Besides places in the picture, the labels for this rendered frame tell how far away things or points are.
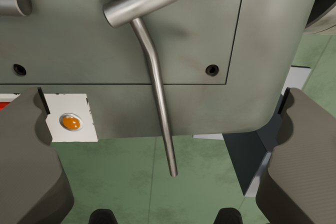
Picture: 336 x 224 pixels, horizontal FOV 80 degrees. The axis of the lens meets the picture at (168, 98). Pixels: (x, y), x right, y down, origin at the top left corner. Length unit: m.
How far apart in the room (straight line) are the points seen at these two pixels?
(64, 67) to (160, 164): 2.13
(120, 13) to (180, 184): 2.49
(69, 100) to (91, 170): 2.27
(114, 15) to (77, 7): 0.04
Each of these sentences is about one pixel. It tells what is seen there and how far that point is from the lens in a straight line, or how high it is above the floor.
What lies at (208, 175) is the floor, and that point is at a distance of 2.53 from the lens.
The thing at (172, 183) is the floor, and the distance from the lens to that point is 2.59.
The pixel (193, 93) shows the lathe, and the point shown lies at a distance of 0.24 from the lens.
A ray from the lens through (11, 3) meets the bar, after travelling 0.22.
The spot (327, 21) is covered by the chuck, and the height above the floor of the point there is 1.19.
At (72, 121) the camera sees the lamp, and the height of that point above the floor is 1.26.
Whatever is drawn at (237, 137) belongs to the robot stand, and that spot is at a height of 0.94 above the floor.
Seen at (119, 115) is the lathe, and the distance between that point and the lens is 0.26.
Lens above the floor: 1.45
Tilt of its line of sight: 57 degrees down
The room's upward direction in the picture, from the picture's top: 178 degrees clockwise
